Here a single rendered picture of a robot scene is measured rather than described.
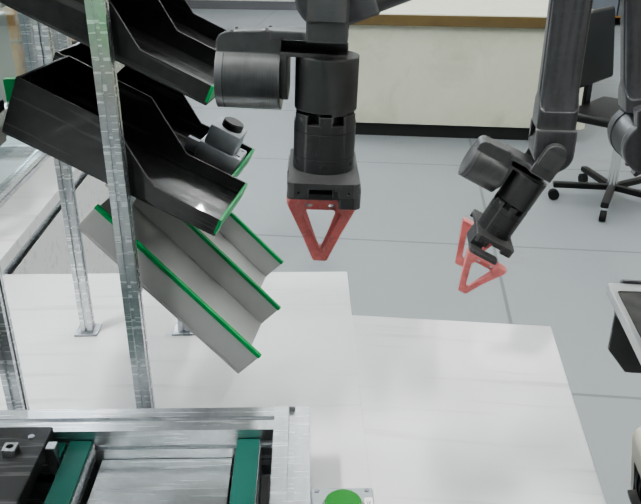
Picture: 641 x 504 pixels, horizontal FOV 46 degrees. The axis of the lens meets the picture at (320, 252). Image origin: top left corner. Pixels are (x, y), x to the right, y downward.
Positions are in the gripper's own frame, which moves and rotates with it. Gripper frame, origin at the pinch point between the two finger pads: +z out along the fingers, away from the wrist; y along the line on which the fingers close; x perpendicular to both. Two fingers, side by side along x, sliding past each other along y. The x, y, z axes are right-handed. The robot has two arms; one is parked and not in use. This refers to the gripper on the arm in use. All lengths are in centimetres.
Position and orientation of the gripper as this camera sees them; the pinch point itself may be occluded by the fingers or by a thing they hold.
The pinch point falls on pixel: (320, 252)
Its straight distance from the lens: 75.6
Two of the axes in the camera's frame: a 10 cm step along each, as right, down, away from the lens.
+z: -0.4, 9.0, 4.3
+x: 10.0, 0.3, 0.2
